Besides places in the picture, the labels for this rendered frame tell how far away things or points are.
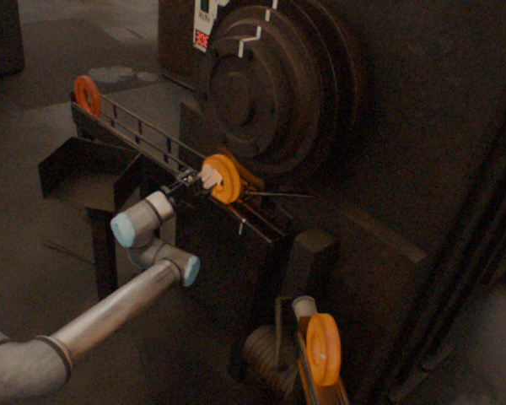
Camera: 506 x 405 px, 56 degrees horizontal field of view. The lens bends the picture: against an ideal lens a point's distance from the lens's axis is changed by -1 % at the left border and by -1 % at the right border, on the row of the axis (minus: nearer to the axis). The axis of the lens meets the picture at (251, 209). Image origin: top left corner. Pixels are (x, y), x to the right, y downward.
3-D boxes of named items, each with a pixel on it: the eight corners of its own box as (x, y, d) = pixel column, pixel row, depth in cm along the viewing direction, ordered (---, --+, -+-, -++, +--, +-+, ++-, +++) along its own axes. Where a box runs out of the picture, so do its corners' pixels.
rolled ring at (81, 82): (88, 78, 197) (96, 77, 199) (71, 75, 210) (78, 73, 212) (97, 122, 205) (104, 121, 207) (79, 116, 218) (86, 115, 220)
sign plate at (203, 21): (197, 45, 156) (201, -14, 145) (250, 73, 142) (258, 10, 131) (191, 45, 155) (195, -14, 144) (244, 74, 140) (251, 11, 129)
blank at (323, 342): (318, 370, 117) (304, 371, 117) (320, 307, 117) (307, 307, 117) (339, 395, 102) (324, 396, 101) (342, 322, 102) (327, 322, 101)
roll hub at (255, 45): (210, 123, 132) (219, 19, 115) (281, 172, 116) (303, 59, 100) (194, 128, 128) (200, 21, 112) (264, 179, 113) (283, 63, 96)
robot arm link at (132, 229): (112, 235, 141) (104, 215, 133) (148, 213, 146) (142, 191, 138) (130, 256, 137) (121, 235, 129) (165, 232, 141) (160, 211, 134)
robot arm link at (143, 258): (154, 278, 146) (147, 256, 136) (124, 262, 150) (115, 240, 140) (172, 255, 151) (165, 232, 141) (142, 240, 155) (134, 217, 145)
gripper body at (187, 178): (204, 175, 140) (170, 197, 135) (208, 197, 147) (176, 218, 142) (189, 164, 145) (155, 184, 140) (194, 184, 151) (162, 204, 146)
